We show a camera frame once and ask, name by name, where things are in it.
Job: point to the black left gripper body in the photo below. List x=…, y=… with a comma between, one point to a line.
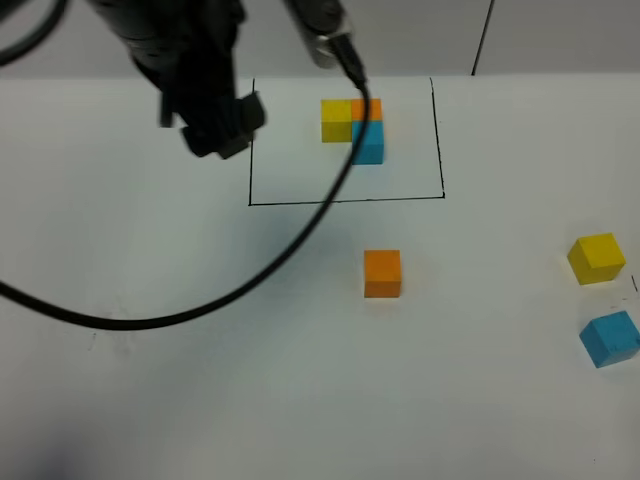
x=215, y=119

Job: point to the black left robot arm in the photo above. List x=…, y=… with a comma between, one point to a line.
x=186, y=50

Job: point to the yellow template block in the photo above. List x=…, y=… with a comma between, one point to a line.
x=336, y=121

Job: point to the blue template block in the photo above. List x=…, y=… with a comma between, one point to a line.
x=372, y=150

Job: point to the orange template block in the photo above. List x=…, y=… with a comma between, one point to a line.
x=358, y=110

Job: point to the silver cable connector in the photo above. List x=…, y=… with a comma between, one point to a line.
x=318, y=22

